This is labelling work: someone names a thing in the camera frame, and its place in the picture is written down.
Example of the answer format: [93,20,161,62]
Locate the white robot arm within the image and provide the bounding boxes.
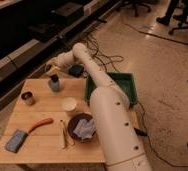
[46,43,153,171]

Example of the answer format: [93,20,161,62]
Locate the white plastic cup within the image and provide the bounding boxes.
[62,97,77,116]

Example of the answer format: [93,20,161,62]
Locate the black power adapter box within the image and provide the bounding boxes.
[68,65,84,78]

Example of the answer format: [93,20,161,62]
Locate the small metal can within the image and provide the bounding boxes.
[21,91,35,105]

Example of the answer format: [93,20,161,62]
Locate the dark purple bowl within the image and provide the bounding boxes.
[67,113,96,142]

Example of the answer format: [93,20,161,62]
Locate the black box on shelf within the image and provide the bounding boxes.
[51,2,84,20]

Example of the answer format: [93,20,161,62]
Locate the blue crumpled cloth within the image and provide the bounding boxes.
[73,119,96,140]

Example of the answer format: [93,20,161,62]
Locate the green plastic tray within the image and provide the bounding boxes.
[84,72,138,106]

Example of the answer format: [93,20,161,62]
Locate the wooden stick tool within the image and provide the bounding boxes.
[60,120,70,149]

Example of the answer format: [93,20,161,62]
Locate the black office chair base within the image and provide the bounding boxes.
[116,0,151,17]

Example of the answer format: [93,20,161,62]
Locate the person leg with shoe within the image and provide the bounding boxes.
[156,0,179,26]

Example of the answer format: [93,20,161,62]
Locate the black office chair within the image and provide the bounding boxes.
[168,0,188,46]

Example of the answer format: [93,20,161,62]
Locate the black floor cables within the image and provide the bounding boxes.
[56,31,125,73]

